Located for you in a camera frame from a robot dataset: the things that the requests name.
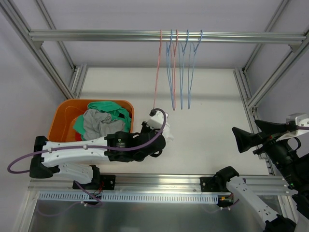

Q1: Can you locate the white tank top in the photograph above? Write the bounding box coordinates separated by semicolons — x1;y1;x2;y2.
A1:
162;122;174;143

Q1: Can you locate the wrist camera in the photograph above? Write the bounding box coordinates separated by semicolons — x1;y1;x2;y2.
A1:
147;109;164;129
276;113;309;141

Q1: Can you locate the white slotted cable duct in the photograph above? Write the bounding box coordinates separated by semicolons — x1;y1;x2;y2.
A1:
38;191;219;204

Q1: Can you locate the grey tank top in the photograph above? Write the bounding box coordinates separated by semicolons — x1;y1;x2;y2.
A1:
83;109;125;140

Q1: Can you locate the green tank top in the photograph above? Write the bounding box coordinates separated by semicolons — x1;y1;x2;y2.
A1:
73;101;132;140

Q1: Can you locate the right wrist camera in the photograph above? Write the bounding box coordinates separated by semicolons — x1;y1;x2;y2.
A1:
276;113;309;141

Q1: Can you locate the red tank top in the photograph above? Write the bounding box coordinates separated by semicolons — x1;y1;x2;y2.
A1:
75;131;83;141

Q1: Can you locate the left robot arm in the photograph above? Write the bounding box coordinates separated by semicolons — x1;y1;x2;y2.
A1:
29;123;166;189

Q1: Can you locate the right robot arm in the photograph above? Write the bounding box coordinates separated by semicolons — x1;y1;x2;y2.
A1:
208;114;309;232

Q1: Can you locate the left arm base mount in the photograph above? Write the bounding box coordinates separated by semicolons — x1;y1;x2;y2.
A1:
80;174;116;190

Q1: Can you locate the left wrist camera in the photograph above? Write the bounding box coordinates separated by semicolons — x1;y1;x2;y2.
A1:
147;109;164;129

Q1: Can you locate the pink hanger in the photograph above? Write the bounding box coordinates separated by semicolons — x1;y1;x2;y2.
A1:
171;30;178;111
153;30;163;109

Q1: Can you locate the aluminium hanging rail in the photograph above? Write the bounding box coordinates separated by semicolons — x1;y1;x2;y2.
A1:
28;29;307;45

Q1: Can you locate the orange plastic basket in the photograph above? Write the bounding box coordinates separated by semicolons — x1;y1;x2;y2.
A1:
48;99;134;142

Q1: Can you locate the blue hanger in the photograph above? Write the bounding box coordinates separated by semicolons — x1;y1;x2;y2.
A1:
187;30;203;109
178;30;189;110
166;30;176;111

